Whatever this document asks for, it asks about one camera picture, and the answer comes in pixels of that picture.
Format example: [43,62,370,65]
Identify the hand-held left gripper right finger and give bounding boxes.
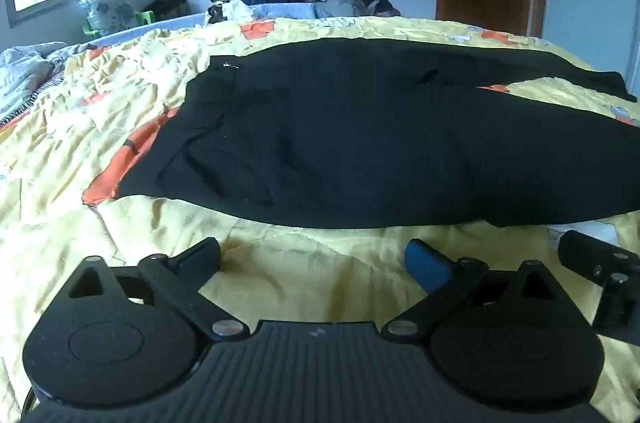
[381,238,557,338]

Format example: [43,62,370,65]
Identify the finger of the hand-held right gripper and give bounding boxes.
[557,230,640,340]

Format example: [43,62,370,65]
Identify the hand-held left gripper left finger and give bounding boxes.
[66,237,249,342]

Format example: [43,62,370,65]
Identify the black pants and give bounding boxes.
[117,37,638,229]

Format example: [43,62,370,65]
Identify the yellow printed bedspread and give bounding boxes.
[0,15,640,423]

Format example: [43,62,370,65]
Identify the light blue bed sheet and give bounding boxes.
[87,2,351,42]

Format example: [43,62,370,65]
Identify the green chair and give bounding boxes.
[82,7,154,40]

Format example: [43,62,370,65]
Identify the black bag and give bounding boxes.
[142,0,194,19]

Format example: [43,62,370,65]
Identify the white crumpled quilt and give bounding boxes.
[0,41,101,126]

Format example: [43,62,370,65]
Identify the floral pillow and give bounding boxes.
[77,0,139,36]

